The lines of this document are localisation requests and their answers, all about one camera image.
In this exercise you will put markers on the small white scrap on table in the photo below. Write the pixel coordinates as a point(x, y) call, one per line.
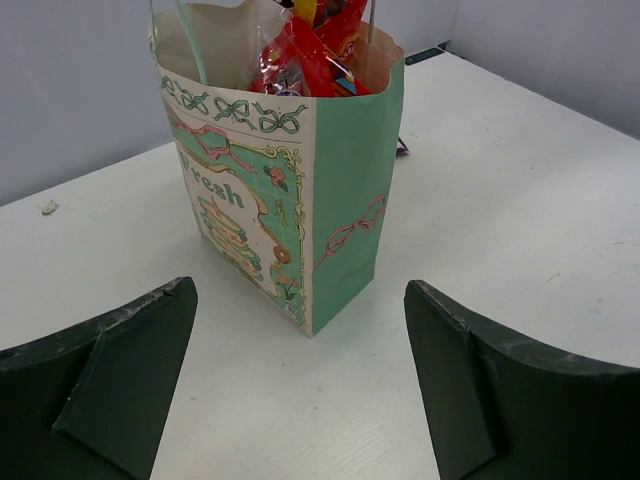
point(50, 208)

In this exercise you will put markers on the red cookie snack bag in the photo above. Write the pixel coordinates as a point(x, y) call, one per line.
point(296, 59)

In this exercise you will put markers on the green white paper bag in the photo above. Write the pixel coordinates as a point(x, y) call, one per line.
point(292, 191)

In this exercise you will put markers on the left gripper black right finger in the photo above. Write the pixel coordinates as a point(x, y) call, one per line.
point(502, 405)

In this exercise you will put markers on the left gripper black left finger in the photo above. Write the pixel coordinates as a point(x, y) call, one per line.
point(91, 401)

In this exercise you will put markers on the yellow bar wrapper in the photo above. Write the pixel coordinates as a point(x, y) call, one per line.
point(306, 10)

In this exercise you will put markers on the blue label right corner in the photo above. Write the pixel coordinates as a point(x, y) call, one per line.
point(423, 55)

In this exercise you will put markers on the brown bar wrapper far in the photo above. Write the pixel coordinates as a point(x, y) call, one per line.
point(402, 149)

